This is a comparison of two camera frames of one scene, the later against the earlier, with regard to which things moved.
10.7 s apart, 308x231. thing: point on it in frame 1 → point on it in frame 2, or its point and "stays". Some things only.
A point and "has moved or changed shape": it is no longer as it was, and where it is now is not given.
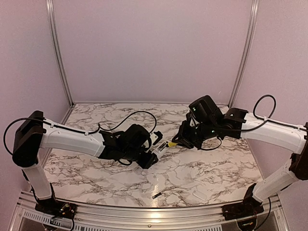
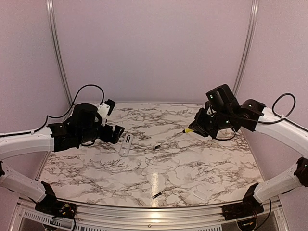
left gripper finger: [154, 159] → [119, 130]
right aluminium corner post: [254, 14] stays
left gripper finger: [146, 165] → [114, 138]
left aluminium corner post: [58, 51] stays
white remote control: [158, 148] has moved or changed shape
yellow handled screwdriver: [171, 144] has moved or changed shape
